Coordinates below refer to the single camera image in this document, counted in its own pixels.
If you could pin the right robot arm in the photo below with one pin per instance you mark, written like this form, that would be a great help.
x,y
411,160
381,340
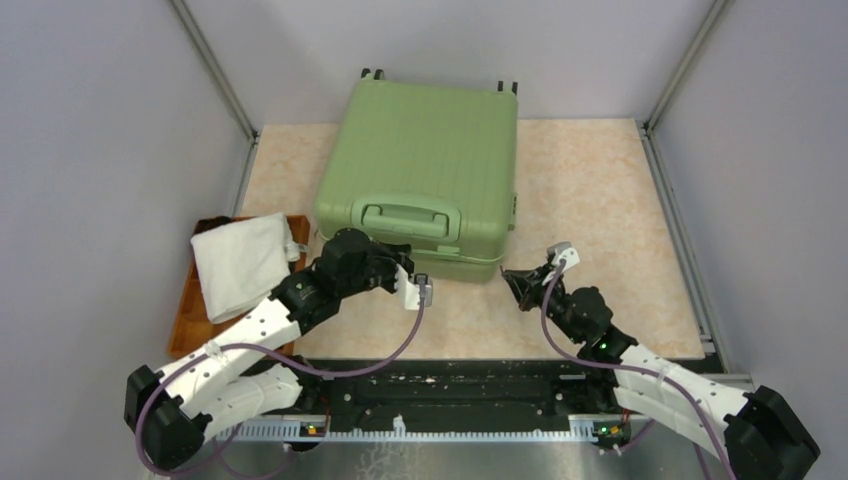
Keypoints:
x,y
754,434

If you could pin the green suitcase blue lining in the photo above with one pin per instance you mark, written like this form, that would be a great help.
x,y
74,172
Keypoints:
x,y
429,166

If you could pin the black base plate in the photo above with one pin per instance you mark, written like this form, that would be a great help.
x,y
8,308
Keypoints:
x,y
466,397

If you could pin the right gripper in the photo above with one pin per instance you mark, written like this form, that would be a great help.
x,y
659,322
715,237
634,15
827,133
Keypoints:
x,y
527,286

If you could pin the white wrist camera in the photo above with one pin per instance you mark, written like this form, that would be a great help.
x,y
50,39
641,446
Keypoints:
x,y
415,290
563,255

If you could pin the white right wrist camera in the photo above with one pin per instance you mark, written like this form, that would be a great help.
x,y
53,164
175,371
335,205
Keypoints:
x,y
563,255

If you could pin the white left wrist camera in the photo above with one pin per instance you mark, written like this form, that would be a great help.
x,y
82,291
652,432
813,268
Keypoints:
x,y
415,290

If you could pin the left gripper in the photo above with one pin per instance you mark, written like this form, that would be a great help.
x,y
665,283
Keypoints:
x,y
393,254

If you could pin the white fluffy towel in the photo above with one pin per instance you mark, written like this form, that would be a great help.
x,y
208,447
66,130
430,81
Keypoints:
x,y
239,263

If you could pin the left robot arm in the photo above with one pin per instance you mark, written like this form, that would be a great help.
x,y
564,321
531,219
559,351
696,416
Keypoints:
x,y
265,331

